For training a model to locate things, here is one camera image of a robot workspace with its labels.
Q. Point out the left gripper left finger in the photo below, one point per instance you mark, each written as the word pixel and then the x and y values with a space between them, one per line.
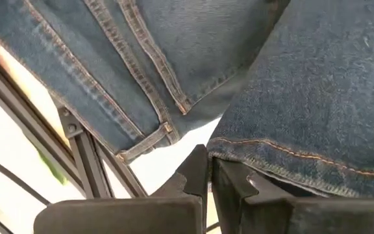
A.
pixel 125 216

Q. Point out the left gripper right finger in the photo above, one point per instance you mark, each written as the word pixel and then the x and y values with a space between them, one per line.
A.
pixel 271 214

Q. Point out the black garment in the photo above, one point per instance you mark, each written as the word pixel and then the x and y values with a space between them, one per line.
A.
pixel 304 81

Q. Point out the black metal table frame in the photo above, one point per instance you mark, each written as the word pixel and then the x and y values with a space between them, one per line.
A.
pixel 86 156

